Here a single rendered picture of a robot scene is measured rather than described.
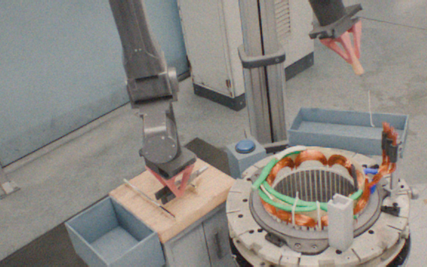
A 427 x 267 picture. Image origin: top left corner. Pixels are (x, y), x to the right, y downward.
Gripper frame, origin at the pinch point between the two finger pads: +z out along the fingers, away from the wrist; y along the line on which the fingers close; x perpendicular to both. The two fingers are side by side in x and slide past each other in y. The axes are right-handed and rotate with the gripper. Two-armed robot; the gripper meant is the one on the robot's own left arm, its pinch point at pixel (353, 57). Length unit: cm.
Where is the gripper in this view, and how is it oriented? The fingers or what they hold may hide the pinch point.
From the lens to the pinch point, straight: 115.0
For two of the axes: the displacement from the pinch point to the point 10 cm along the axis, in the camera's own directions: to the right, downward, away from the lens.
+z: 5.1, 8.1, 3.1
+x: -4.6, -0.5, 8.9
